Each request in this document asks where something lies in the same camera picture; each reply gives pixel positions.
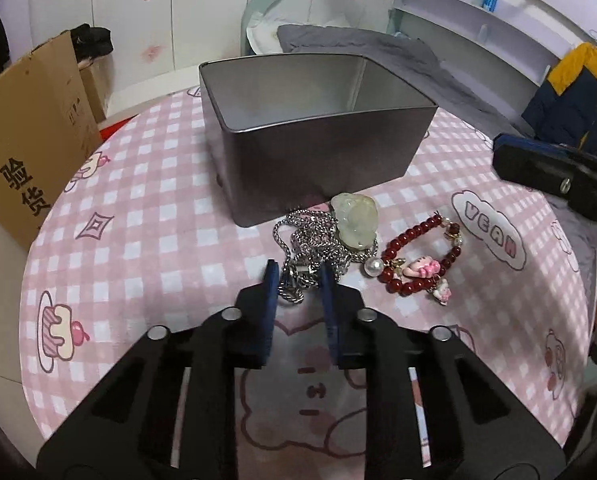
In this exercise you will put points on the grey metal tin box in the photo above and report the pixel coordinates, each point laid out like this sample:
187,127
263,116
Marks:
318,160

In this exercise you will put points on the pale jade pendant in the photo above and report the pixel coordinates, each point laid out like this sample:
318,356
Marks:
353,220

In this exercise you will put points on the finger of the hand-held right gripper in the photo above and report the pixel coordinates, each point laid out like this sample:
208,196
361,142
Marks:
538,165

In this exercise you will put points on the pale small bottle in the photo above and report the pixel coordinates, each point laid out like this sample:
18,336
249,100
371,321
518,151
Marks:
482,33

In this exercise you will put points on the faded pink butterfly sticker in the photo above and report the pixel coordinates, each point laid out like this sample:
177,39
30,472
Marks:
153,53

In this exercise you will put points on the white pillow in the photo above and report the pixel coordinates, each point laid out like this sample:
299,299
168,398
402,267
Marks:
262,36

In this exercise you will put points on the white wardrobe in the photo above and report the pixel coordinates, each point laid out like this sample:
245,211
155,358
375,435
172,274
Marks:
193,15

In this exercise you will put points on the black cloth bundle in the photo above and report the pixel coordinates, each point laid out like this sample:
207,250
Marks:
92,40

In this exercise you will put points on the small blue box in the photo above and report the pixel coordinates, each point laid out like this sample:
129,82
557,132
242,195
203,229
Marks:
489,2

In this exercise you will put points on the yellow and navy jacket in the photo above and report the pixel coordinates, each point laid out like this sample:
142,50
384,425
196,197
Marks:
573,105

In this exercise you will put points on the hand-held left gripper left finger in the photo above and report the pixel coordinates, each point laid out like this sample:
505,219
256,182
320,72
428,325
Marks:
271,285

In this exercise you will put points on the lilac wall shelves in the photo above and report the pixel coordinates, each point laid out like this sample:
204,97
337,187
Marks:
478,15

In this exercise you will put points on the large cardboard box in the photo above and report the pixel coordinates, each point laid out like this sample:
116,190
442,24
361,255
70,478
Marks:
33,110

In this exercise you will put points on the pink checked cartoon tablecloth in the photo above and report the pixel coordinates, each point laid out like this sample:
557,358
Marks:
153,220

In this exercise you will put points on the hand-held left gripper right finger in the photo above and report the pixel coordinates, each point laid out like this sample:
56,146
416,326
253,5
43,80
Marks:
328,290

